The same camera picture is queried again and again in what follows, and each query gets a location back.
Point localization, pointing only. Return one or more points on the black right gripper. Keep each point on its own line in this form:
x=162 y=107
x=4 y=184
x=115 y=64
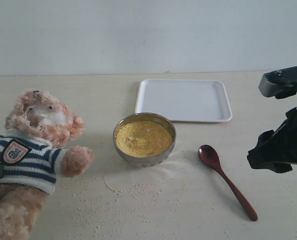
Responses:
x=265 y=155

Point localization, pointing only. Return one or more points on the teddy bear striped sweater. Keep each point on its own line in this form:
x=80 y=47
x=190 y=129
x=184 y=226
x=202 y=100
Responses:
x=33 y=152

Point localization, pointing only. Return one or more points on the dark red wooden spoon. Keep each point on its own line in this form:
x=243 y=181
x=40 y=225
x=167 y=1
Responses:
x=209 y=156

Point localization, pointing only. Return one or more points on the white rectangular tray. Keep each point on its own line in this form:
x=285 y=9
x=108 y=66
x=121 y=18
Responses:
x=185 y=100

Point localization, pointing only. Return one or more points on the metal bowl of millet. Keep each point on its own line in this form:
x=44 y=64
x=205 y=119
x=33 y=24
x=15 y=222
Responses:
x=145 y=139

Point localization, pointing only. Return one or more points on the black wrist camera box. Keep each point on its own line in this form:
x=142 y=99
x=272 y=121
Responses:
x=280 y=83

